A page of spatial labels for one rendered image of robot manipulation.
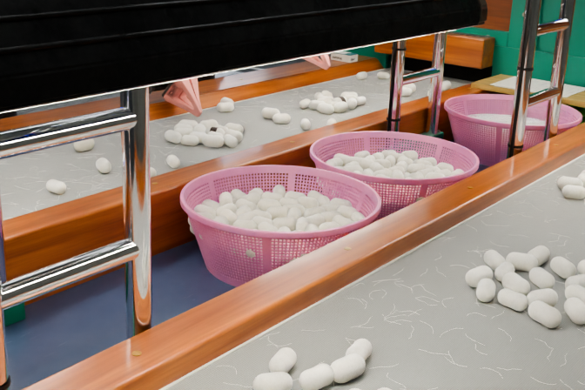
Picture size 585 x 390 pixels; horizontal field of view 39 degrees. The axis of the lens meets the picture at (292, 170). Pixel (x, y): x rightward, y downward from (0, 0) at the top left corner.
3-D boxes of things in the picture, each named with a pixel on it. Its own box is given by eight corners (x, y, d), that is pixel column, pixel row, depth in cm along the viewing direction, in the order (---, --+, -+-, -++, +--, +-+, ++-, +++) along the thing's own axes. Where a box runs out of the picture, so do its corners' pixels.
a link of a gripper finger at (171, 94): (225, 99, 157) (199, 63, 159) (198, 105, 152) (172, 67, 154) (209, 121, 161) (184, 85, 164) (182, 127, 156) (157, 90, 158)
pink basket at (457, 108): (458, 173, 152) (463, 124, 149) (426, 135, 178) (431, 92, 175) (597, 176, 154) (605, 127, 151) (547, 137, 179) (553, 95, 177)
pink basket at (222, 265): (138, 261, 110) (137, 195, 107) (267, 211, 130) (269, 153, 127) (293, 328, 94) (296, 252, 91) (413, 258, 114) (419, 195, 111)
